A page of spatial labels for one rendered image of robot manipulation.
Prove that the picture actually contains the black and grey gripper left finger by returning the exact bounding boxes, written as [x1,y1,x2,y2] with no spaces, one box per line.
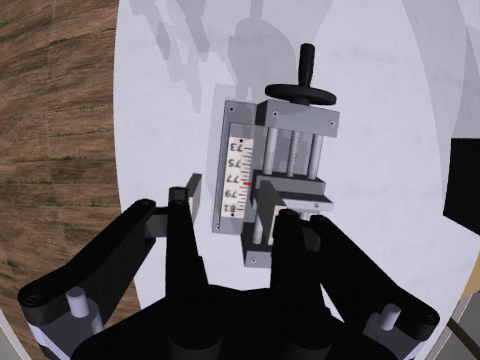
[17,173,223,360]

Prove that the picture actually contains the grey bench vise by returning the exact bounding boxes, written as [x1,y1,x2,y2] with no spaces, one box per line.
[212,43,340,269]

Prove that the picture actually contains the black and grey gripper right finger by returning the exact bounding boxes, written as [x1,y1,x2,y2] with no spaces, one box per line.
[256,180,440,360]

